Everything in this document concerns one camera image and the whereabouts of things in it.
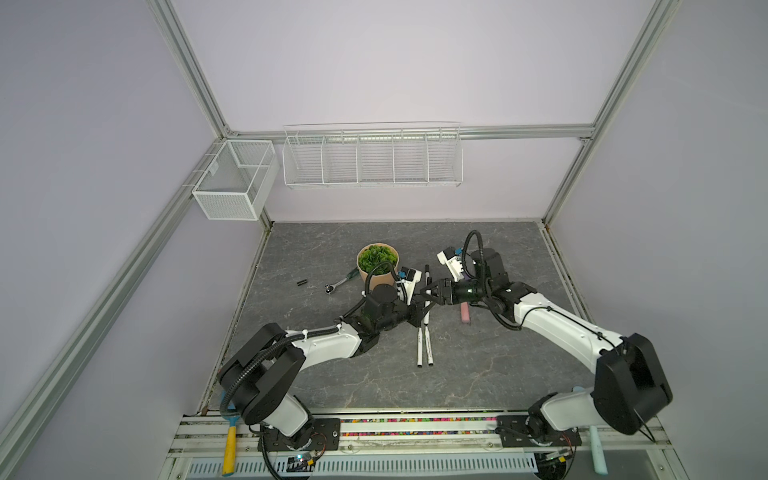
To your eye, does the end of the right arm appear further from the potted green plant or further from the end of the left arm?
the potted green plant

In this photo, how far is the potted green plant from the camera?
953mm

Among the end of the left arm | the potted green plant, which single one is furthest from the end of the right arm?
the potted green plant
